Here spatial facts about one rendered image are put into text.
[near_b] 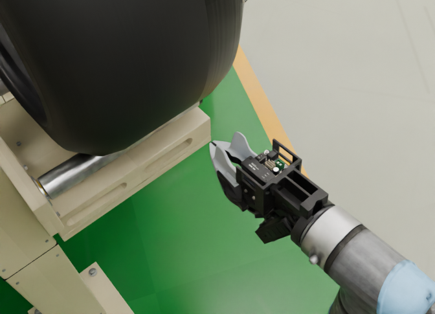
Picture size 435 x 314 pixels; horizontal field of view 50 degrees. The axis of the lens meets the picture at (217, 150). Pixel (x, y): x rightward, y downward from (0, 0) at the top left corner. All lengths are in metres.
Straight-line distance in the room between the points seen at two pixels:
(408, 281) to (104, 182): 0.54
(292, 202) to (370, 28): 2.04
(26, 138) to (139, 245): 0.82
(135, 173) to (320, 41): 1.70
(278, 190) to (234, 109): 1.49
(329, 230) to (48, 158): 0.63
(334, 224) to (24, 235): 0.66
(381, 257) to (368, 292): 0.04
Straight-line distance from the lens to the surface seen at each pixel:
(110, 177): 0.87
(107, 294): 1.70
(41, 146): 1.03
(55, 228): 0.84
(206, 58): 0.62
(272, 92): 2.15
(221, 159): 0.67
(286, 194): 0.60
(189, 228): 1.76
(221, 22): 0.60
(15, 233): 1.01
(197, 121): 0.93
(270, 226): 0.66
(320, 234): 0.57
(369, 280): 0.56
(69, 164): 0.84
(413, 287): 0.55
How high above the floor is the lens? 1.59
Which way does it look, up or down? 55 degrees down
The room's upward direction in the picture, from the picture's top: straight up
